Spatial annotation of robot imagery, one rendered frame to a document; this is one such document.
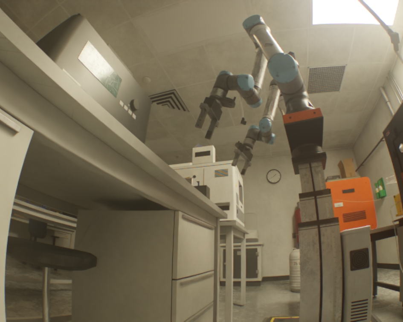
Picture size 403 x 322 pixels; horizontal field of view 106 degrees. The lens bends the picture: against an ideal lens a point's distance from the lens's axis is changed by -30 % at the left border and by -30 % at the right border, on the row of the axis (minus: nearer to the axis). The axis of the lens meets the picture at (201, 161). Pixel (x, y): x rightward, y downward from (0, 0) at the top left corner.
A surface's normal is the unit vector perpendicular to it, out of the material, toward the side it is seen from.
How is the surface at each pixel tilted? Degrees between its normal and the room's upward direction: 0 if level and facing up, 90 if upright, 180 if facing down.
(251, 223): 105
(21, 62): 180
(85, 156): 90
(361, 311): 90
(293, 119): 90
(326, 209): 90
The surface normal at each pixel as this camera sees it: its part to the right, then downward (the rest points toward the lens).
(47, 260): 0.60, -0.31
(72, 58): 0.95, -0.11
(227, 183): -0.31, -0.39
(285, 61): -0.56, -0.22
